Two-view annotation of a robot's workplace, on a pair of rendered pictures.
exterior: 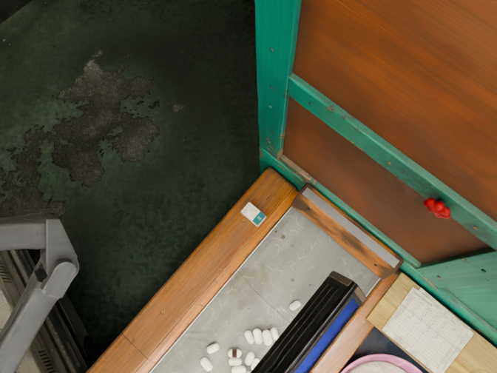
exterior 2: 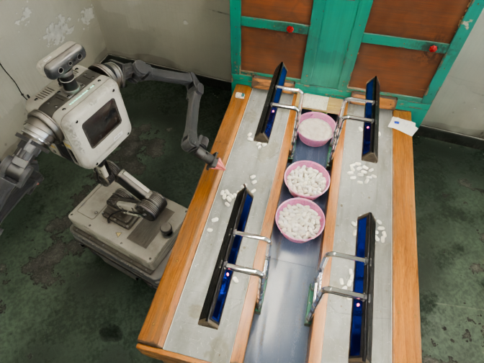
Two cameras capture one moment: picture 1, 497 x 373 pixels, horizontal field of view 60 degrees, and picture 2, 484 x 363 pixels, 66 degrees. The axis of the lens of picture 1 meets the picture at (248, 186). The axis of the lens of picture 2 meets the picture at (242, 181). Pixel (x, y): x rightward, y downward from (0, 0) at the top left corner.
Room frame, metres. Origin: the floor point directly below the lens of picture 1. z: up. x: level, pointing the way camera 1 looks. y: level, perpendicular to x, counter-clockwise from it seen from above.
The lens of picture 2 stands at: (-1.44, 1.15, 2.49)
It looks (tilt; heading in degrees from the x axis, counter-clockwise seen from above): 53 degrees down; 325
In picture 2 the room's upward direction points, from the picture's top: 1 degrees clockwise
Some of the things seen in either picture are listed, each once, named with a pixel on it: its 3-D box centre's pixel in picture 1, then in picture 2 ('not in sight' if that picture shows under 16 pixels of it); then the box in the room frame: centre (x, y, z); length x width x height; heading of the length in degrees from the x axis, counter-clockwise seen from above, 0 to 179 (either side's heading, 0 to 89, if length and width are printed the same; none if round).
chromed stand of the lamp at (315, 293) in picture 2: not in sight; (335, 293); (-1.20, 0.47, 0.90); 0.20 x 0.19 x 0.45; 132
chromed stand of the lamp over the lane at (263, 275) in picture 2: not in sight; (246, 272); (-0.90, 0.74, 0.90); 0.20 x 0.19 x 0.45; 132
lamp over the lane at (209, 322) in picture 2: not in sight; (228, 250); (-0.84, 0.79, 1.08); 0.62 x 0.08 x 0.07; 132
